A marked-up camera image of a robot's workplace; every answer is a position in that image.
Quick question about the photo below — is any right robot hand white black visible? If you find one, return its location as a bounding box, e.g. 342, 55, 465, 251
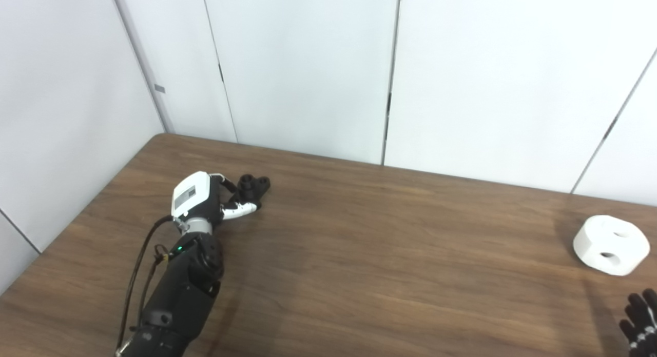
619, 288, 657, 357

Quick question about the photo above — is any round white piece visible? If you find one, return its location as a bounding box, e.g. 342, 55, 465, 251
573, 215, 650, 276

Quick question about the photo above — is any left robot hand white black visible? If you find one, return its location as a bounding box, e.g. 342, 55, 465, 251
171, 171, 259, 232

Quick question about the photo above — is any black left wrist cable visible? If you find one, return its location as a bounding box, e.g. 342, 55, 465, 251
114, 216, 175, 357

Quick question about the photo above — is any black flanged holder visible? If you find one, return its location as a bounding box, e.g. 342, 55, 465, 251
229, 174, 271, 210

